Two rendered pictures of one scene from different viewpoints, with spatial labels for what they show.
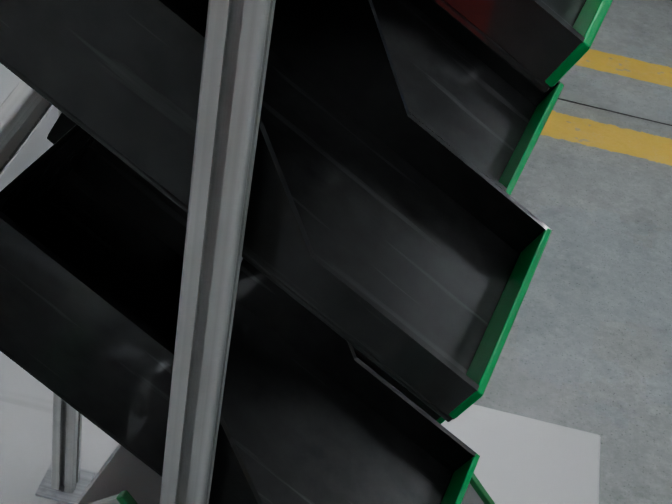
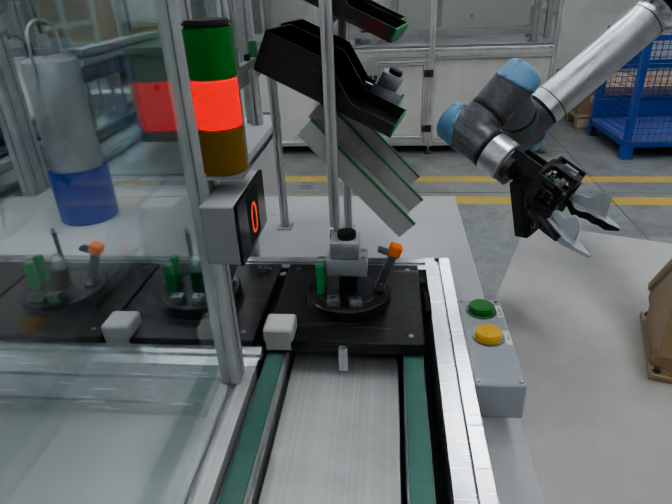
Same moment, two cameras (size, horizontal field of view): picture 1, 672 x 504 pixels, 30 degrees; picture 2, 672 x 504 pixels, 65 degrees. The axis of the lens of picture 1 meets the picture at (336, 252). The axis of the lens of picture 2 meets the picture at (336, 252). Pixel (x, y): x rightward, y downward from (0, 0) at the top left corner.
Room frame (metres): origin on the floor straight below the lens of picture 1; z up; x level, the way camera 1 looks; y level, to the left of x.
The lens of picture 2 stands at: (-0.57, 0.01, 1.45)
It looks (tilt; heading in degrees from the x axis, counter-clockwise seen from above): 27 degrees down; 2
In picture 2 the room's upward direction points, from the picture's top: 2 degrees counter-clockwise
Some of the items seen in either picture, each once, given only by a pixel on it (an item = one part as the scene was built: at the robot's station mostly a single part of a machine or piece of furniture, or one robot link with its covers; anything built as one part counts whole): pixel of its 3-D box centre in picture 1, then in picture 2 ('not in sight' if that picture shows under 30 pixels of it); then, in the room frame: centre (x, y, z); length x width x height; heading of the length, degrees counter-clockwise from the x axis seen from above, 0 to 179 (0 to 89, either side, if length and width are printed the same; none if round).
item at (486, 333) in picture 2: not in sight; (488, 336); (0.08, -0.19, 0.96); 0.04 x 0.04 x 0.02
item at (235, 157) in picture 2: not in sight; (222, 148); (0.00, 0.15, 1.28); 0.05 x 0.05 x 0.05
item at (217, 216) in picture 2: not in sight; (221, 141); (0.00, 0.15, 1.29); 0.12 x 0.05 x 0.25; 176
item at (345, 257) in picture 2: not in sight; (341, 251); (0.19, 0.03, 1.06); 0.08 x 0.04 x 0.07; 86
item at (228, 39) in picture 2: not in sight; (209, 52); (0.00, 0.15, 1.38); 0.05 x 0.05 x 0.05
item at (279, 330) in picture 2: not in sight; (280, 332); (0.10, 0.13, 0.97); 0.05 x 0.05 x 0.04; 86
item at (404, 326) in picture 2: not in sight; (349, 303); (0.19, 0.02, 0.96); 0.24 x 0.24 x 0.02; 86
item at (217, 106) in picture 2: not in sight; (216, 102); (0.00, 0.15, 1.33); 0.05 x 0.05 x 0.05
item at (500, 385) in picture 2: not in sight; (486, 352); (0.08, -0.19, 0.93); 0.21 x 0.07 x 0.06; 176
